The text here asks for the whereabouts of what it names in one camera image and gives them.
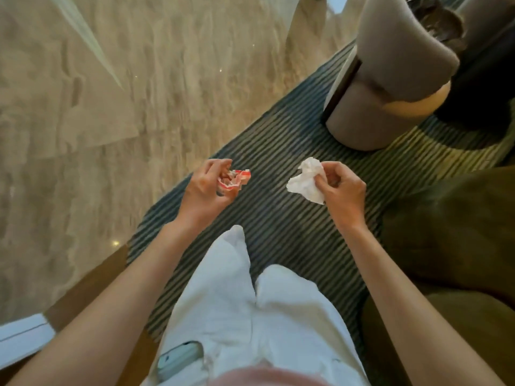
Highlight person's right hand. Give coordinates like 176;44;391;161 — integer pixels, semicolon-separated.
313;160;367;234

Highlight person's left hand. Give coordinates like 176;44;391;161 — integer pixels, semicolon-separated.
176;158;242;234

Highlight white napkin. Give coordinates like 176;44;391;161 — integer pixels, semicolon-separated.
286;157;327;205

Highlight red white wrapper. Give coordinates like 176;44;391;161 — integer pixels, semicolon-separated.
217;169;252;194

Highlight person's right forearm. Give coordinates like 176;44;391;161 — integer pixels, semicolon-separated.
342;225;506;386

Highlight person's left forearm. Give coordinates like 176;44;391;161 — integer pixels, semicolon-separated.
6;225;194;386

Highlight person's white trousers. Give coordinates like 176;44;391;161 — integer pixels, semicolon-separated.
141;225;371;386

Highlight person's pink top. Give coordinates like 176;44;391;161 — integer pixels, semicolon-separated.
209;367;330;386

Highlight striped blue-green rug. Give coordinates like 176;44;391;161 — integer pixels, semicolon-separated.
127;0;515;386

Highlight green curved sofa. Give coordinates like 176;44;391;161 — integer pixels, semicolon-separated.
380;166;515;306

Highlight white boucle armchair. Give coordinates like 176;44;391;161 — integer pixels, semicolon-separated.
321;0;461;152

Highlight phone in trouser pocket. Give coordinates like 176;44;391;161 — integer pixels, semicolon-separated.
156;341;204;382

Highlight dark brown printed bag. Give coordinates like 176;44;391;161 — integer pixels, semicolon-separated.
406;0;467;51

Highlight white round stool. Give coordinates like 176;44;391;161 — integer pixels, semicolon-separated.
458;0;515;47

